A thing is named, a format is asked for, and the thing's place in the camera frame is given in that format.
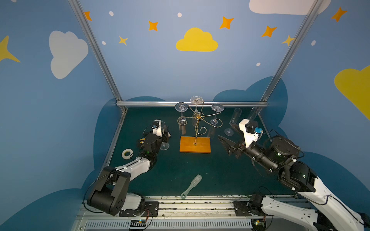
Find clear glass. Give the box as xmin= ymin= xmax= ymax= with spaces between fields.
xmin=175 ymin=102 xmax=188 ymax=135
xmin=247 ymin=107 xmax=261 ymax=120
xmin=207 ymin=104 xmax=225 ymax=139
xmin=224 ymin=108 xmax=242 ymax=136
xmin=160 ymin=120 xmax=170 ymax=151
xmin=190 ymin=96 xmax=204 ymax=112

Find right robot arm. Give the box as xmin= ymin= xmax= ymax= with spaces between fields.
xmin=218 ymin=135 xmax=370 ymax=231

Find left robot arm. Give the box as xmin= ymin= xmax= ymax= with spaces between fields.
xmin=85 ymin=119 xmax=170 ymax=217

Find orange wooden rack base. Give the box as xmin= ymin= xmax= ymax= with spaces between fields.
xmin=180 ymin=136 xmax=211 ymax=154

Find white tape roll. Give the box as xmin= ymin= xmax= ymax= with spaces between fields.
xmin=121 ymin=149 xmax=134 ymax=160

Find clear glass top back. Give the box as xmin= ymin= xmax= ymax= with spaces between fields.
xmin=190 ymin=96 xmax=204 ymax=112

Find back horizontal aluminium bar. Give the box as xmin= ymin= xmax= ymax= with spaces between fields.
xmin=116 ymin=100 xmax=268 ymax=108

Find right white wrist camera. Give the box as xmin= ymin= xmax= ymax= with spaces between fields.
xmin=239 ymin=119 xmax=264 ymax=149

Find gold wire glass rack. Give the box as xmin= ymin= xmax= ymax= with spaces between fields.
xmin=185 ymin=101 xmax=215 ymax=138

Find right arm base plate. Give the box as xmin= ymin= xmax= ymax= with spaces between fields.
xmin=233 ymin=201 xmax=260 ymax=217

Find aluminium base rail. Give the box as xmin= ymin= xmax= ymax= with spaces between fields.
xmin=70 ymin=196 xmax=321 ymax=231

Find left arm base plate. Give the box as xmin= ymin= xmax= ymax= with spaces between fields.
xmin=119 ymin=201 xmax=159 ymax=217

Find left aluminium post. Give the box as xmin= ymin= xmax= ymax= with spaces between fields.
xmin=68 ymin=0 xmax=122 ymax=103

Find aluminium post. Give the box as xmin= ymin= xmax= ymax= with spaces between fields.
xmin=68 ymin=0 xmax=122 ymax=103
xmin=260 ymin=0 xmax=324 ymax=105

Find right aluminium post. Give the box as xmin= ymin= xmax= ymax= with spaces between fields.
xmin=260 ymin=0 xmax=324 ymax=105

